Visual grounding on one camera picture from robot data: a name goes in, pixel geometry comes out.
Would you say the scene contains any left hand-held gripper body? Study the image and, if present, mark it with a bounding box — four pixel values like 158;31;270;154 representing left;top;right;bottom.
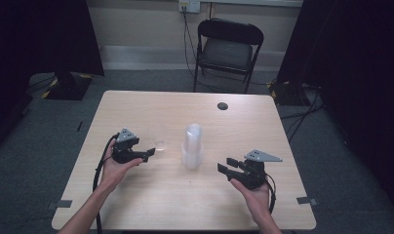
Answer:
111;127;141;165

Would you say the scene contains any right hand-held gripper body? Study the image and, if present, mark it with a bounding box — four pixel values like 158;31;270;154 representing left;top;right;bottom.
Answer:
228;148;284;191

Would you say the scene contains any single clear plastic cup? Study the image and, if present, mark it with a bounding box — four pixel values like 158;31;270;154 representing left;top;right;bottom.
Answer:
153;138;168;152

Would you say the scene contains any stack of clear plastic cups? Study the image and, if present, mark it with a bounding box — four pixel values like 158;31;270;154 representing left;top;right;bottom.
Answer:
180;123;205;171

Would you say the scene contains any person's left hand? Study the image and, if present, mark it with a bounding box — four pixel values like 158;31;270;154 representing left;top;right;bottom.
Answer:
100;139;144;193

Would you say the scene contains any person's right hand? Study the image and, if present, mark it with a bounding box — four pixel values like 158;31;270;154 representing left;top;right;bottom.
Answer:
229;177;273;226

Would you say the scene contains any grey tape piece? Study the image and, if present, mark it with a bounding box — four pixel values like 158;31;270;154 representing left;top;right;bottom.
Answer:
295;196;319;207
46;199;73;211

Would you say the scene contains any black stand base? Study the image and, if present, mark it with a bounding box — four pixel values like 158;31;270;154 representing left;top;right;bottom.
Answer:
41;71;95;101
269;78;304;107

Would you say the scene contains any black folding chair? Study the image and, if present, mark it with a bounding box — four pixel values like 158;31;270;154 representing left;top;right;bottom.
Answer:
192;18;265;95

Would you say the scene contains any black curtain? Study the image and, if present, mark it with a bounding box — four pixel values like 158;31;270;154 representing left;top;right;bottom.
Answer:
275;0;394;225
0;0;105;157

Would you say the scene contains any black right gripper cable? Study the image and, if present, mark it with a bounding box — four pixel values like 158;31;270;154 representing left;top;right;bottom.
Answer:
264;173;278;215

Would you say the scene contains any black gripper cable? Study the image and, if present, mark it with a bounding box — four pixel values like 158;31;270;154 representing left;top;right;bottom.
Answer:
264;173;278;215
92;132;121;234

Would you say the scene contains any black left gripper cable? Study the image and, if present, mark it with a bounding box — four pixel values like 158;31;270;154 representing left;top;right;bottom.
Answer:
92;132;121;234

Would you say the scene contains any black floor cable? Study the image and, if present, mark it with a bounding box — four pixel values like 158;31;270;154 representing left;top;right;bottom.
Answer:
279;83;327;144

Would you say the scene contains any white wall outlet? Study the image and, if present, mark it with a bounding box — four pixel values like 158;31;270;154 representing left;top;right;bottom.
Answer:
177;0;202;15

